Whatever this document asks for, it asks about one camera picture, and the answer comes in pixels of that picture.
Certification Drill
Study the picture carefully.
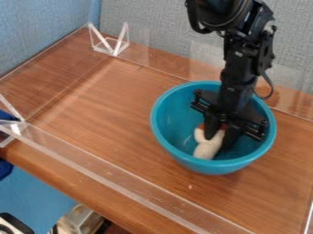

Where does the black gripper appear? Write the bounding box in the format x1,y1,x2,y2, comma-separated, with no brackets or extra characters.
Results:
191,71,268,151

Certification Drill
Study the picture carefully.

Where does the white and orange toy mushroom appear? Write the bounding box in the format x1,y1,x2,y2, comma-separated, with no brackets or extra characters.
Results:
193,124,226,160

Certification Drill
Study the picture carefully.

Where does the blue plastic bowl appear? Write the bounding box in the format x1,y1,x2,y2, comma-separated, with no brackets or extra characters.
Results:
150,81,277,176

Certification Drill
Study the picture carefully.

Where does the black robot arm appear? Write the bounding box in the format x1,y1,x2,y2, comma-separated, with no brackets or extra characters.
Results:
185,0,277,150

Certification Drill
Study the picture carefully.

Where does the clear acrylic back barrier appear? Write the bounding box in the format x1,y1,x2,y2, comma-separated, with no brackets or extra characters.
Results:
96,27,313,122

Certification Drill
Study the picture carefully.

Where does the clear acrylic barrier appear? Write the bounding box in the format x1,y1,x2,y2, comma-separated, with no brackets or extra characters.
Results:
3,122,254,234
96,27,313,122

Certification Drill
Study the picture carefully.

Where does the clear acrylic front barrier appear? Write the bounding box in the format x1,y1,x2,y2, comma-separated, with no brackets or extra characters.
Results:
3,122,254,234

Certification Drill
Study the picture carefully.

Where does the grey metal box below table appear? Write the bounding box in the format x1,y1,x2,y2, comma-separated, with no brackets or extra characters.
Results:
48,204,104,234

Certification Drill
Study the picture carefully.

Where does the blue object at left edge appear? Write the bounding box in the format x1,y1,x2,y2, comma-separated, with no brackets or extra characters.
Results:
0,109,20,181

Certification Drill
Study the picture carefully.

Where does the black and white device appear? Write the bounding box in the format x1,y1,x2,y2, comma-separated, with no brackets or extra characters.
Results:
0,213,35,234

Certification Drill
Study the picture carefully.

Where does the black cable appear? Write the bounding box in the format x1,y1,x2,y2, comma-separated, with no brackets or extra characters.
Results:
256,71,276,101

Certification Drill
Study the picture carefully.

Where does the clear acrylic corner bracket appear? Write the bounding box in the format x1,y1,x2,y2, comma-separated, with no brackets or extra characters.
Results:
87,22,130,57

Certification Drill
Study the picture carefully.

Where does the clear acrylic left bracket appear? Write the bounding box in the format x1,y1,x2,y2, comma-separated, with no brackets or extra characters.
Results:
0,94,25,148

